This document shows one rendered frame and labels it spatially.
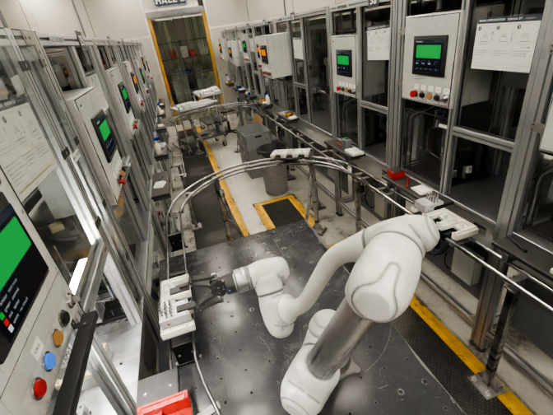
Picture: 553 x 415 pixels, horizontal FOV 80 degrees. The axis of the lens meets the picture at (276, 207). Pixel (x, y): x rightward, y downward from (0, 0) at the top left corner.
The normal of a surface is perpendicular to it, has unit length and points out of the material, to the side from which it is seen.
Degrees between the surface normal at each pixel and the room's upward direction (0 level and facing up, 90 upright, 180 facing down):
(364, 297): 88
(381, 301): 88
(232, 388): 0
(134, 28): 90
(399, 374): 0
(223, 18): 90
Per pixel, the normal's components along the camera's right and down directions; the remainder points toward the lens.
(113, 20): 0.30, 0.43
